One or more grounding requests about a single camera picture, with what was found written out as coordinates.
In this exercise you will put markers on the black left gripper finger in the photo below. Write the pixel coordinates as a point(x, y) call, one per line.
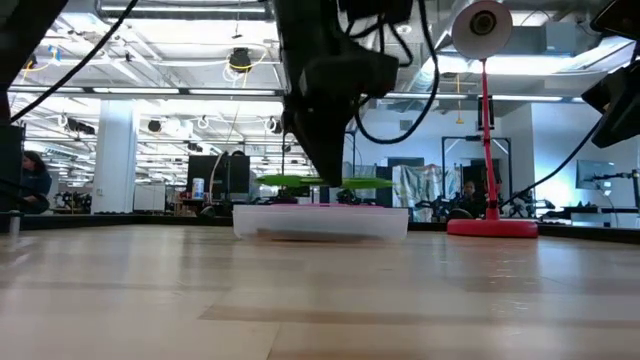
point(322, 145)

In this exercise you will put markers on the light green highlighter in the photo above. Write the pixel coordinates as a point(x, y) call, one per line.
point(280, 180)

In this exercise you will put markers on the clear box with pink lid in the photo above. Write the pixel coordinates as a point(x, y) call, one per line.
point(320, 222)

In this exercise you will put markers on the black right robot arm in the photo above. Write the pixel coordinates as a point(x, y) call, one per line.
point(617, 17)

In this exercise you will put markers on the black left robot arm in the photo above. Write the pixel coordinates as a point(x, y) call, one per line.
point(25, 30)

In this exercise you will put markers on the black computer monitor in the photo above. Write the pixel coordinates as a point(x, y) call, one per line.
point(217, 175)

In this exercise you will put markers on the patterned hanging sheet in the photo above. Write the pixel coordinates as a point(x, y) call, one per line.
point(425, 185)

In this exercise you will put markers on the white canister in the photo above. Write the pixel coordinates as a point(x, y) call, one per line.
point(198, 188)

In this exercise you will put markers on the person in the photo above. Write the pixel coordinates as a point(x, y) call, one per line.
point(35, 182)
point(470, 197)

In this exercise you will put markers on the red desk lamp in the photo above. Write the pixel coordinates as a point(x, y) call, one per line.
point(492, 227)

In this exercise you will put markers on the white building column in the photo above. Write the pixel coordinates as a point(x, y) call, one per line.
point(115, 155)

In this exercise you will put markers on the black upright panel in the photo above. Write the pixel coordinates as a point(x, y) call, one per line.
point(11, 165)

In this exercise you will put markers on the grey wall monitor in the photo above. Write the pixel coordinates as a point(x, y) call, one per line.
point(595, 172)

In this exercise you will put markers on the black metal rack frame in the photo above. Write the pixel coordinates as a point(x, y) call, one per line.
point(475, 138)

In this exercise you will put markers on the short silver post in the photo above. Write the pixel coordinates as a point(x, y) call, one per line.
point(15, 222)

